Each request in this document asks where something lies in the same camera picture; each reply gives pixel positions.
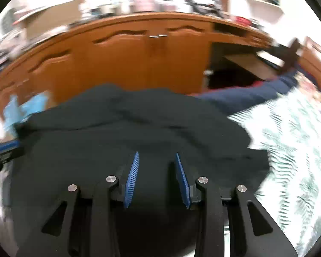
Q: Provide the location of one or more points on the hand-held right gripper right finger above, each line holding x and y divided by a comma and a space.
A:
182, 182

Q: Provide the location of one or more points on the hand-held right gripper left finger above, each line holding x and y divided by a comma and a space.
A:
131, 182

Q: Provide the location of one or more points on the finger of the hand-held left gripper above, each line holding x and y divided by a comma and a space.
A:
8, 146

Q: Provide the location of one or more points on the black coat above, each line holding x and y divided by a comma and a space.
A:
123, 123

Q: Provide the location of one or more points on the light blue cloth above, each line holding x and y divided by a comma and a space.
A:
32, 104

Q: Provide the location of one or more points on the blue bedsheet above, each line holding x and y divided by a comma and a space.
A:
243, 96

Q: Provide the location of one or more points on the leaf print blanket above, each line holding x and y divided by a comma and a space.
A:
291, 144

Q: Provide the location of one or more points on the wooden desk cabinet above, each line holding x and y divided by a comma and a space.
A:
123, 59

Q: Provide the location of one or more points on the cardboard box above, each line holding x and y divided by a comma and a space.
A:
53, 16

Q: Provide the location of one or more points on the floral quilt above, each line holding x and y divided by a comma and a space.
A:
310, 85

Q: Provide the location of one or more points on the dark wooden chair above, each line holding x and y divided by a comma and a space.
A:
289, 53

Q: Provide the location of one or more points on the red box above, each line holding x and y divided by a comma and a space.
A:
243, 21

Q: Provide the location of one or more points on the wooden headboard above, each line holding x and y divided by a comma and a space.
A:
318, 56

